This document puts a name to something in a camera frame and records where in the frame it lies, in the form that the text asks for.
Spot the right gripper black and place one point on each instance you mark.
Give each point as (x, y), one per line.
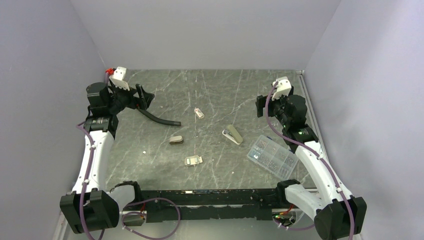
(260, 103)

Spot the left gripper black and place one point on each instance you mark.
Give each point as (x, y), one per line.
(146, 97)

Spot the pale green white stapler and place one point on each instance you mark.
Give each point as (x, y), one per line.
(232, 134)

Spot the brown stapler base part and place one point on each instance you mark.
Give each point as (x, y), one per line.
(175, 140)

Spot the white staple box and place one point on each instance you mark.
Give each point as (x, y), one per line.
(199, 113)

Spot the white staple box tray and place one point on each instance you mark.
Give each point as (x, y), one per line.
(193, 160)

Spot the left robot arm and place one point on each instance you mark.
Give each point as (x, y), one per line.
(96, 159)

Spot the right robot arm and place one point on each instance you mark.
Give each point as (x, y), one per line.
(314, 165)

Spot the clear plastic screw organizer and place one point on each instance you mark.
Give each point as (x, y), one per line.
(273, 157)

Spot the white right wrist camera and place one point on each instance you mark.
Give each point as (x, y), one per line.
(282, 89)

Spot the aluminium frame rail right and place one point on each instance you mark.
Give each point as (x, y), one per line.
(312, 116)

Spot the aluminium frame rail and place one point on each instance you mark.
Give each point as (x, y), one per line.
(98, 210)
(312, 116)

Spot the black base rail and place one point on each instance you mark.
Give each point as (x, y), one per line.
(262, 204)

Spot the aluminium frame rail front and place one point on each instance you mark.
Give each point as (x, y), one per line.
(98, 210)

